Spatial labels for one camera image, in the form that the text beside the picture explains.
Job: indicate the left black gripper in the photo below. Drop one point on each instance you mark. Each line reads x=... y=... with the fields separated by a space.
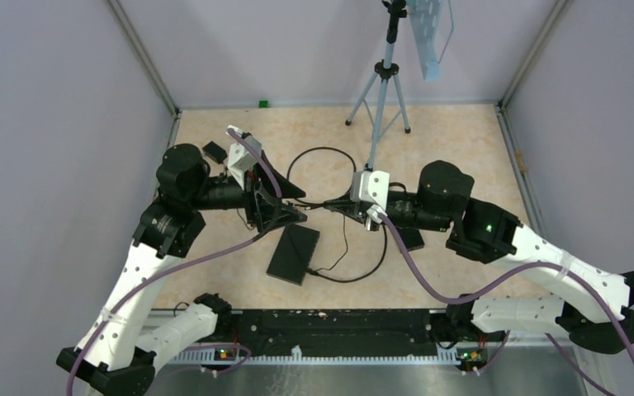
x=269 y=218

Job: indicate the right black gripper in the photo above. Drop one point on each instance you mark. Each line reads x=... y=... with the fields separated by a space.
x=347 y=206

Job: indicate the black network switch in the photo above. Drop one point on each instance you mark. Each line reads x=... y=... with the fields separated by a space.
x=412 y=239
x=293 y=254

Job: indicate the black power adapter with cord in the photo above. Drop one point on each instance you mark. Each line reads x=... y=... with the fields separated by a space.
x=219 y=155

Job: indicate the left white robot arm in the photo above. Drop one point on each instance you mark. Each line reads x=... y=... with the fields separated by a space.
x=117 y=357

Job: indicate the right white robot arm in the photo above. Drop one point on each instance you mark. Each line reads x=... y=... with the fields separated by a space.
x=592 y=307

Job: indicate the perforated white panel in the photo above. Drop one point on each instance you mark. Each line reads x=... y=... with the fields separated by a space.
x=433 y=25

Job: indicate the silver camera tripod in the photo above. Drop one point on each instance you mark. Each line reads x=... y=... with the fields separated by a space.
x=384 y=72

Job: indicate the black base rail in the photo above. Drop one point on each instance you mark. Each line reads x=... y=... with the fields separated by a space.
x=344 y=332

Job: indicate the wooden block on frame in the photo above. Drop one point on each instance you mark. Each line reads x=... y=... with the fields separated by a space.
x=520 y=162

